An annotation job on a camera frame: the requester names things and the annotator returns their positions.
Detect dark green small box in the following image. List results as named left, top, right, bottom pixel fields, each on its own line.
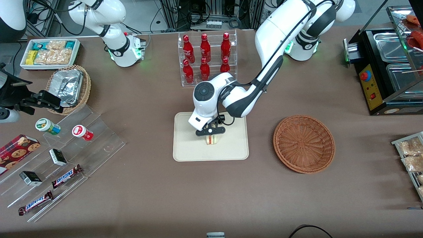
left=19, top=171, right=43, bottom=186
left=49, top=148, right=67, bottom=166

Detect clear acrylic bottle rack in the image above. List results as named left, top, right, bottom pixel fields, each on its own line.
left=178, top=29, right=238, bottom=87

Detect silver foil packets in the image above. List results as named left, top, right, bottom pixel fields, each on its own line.
left=51, top=69, right=83, bottom=107

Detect black cable loop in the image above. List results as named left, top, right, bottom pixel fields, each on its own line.
left=288, top=225, right=333, bottom=238

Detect red chocolate chip cookie box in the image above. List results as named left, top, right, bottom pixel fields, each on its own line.
left=0, top=134, right=41, bottom=176

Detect black hot food display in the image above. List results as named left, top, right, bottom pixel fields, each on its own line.
left=343, top=0, right=423, bottom=116

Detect clear bag of crackers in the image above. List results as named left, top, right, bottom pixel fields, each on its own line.
left=46, top=40, right=66, bottom=51
left=35, top=49, right=71, bottom=65

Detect Snickers chocolate bar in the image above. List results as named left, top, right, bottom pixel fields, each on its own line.
left=51, top=164, right=83, bottom=189
left=18, top=190, right=54, bottom=216

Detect tray of packaged snacks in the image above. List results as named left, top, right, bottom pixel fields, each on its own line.
left=392, top=132, right=423, bottom=202

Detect green lid sunflower cup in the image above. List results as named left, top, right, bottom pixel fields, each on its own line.
left=35, top=118, right=61, bottom=136

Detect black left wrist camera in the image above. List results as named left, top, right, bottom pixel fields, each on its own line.
left=215, top=113, right=236, bottom=127

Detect red lid yogurt cup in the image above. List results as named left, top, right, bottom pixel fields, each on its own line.
left=72, top=125, right=94, bottom=141

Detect white snack bin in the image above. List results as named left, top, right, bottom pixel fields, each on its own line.
left=20, top=38, right=81, bottom=71

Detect brown wicker basket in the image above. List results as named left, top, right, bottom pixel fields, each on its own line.
left=273, top=115, right=335, bottom=174

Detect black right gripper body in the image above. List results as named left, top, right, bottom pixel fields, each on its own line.
left=0, top=64, right=33, bottom=108

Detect clear acrylic stepped display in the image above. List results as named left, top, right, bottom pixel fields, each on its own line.
left=0, top=104, right=127, bottom=222

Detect cream plastic tray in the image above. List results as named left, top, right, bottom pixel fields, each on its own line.
left=173, top=112, right=249, bottom=162

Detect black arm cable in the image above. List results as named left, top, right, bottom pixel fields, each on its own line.
left=216, top=0, right=334, bottom=128

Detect light wicker basket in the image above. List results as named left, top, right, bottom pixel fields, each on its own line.
left=46, top=64, right=92, bottom=115

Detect clear bag of nuts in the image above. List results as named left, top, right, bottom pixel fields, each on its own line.
left=398, top=137, right=423, bottom=156
left=402, top=155, right=423, bottom=172

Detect stainless steel pan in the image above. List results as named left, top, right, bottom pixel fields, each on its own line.
left=386, top=63, right=423, bottom=96
left=373, top=32, right=412, bottom=62

